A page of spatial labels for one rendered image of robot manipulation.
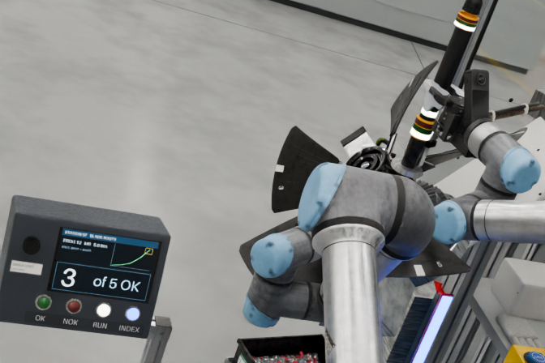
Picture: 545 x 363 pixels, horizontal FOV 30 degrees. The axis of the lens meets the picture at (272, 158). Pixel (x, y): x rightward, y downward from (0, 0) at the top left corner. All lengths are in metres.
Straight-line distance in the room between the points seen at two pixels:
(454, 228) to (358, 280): 0.34
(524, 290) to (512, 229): 0.90
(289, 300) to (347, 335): 0.47
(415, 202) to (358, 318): 0.24
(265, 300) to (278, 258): 0.11
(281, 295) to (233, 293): 2.04
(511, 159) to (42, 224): 0.85
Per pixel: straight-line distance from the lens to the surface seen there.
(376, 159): 2.30
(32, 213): 1.68
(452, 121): 2.06
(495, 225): 1.82
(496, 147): 1.95
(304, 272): 2.28
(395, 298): 2.32
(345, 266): 1.56
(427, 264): 2.10
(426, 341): 2.04
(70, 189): 4.36
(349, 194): 1.60
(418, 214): 1.65
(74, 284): 1.72
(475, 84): 2.05
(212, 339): 3.70
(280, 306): 1.96
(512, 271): 2.73
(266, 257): 1.89
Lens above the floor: 2.11
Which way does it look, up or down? 24 degrees down
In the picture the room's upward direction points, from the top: 19 degrees clockwise
